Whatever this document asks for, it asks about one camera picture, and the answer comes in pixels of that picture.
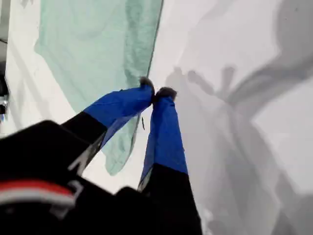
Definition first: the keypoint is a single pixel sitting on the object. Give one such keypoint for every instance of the pale green T-shirt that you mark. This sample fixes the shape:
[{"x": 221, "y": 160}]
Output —
[{"x": 85, "y": 49}]

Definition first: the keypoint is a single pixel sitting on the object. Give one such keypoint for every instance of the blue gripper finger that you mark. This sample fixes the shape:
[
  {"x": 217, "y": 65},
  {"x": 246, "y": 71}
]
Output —
[
  {"x": 166, "y": 137},
  {"x": 122, "y": 102}
]

